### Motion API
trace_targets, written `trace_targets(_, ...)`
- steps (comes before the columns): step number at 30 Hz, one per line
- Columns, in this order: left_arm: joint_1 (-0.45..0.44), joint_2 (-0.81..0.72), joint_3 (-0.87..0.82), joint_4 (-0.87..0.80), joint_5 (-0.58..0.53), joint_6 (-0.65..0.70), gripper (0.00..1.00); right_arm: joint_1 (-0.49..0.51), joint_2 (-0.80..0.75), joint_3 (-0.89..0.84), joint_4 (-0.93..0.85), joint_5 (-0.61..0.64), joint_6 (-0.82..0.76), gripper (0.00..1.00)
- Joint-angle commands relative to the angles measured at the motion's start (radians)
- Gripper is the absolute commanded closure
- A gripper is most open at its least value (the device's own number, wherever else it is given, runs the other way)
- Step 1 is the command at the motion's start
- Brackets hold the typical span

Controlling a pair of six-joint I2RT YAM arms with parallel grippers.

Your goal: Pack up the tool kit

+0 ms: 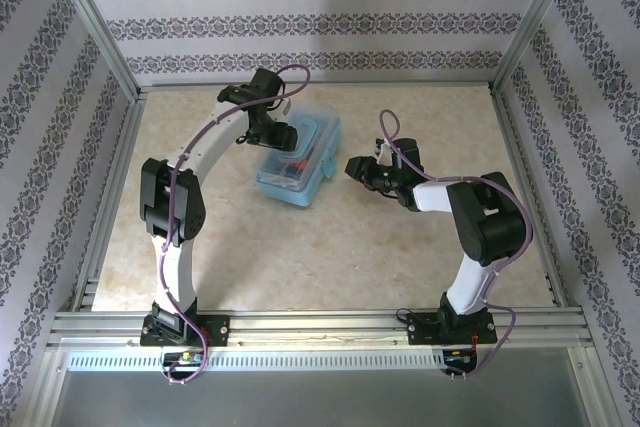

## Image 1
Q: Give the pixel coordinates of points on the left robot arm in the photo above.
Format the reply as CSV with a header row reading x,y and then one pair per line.
x,y
210,142

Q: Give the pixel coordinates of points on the aluminium side rail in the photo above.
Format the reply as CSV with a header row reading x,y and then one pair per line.
x,y
122,147
527,197

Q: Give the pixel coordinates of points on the aluminium frame post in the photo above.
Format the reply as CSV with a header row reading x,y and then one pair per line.
x,y
533,22
98,27

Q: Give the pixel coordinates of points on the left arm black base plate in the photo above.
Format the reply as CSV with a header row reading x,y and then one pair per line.
x,y
220,329

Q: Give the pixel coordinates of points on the large orange black screwdriver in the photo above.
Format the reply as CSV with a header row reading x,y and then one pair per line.
x,y
300,164

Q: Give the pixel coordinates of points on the clear plastic toolbox lid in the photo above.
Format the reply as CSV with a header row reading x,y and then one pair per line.
x,y
327,129

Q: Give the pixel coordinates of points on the grey metal panel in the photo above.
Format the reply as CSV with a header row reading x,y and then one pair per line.
x,y
320,402

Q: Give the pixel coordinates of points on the aluminium cross rail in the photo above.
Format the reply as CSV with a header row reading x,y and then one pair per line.
x,y
425,85

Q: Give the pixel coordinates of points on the light blue toolbox base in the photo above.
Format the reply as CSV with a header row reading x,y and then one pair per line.
x,y
285,194

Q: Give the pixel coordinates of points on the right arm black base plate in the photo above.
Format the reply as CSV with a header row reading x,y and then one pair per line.
x,y
420,329

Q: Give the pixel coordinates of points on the wide aluminium mounting rail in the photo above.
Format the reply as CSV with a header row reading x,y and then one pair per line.
x,y
325,327

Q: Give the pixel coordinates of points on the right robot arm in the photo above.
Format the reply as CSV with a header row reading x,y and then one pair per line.
x,y
430,197

